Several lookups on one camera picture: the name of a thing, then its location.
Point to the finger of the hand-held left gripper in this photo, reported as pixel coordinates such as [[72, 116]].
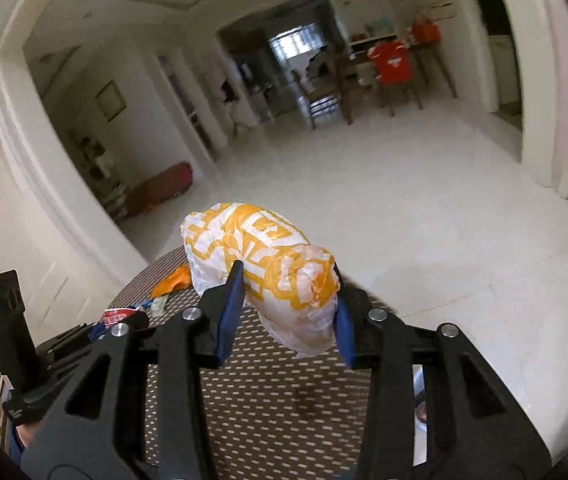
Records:
[[63, 342]]

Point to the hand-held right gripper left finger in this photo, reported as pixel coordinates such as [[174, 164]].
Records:
[[226, 310]]

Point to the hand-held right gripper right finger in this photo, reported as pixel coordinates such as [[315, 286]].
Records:
[[342, 330]]

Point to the red brown wrapper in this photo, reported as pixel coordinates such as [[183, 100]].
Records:
[[118, 316]]

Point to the white yellow plastic bag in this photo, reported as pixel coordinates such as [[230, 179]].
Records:
[[259, 255]]

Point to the orange crumpled wrapper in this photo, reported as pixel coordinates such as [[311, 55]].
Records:
[[171, 280]]

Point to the round polka-dot table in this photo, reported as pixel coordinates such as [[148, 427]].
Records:
[[274, 400]]

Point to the brown floor cushion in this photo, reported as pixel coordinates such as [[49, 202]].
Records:
[[163, 186]]

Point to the white shelf rack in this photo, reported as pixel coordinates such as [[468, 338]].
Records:
[[96, 165]]

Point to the wooden chair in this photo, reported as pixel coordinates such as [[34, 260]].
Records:
[[396, 95], [321, 92]]

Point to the small framed picture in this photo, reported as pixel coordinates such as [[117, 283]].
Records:
[[111, 100]]

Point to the red shirt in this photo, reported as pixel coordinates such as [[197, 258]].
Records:
[[391, 62]]

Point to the wooden dining table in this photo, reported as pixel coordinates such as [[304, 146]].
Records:
[[431, 52]]

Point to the white shelf cabinet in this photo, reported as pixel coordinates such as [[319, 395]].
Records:
[[371, 35]]

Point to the red bag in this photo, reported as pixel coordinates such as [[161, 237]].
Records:
[[425, 32]]

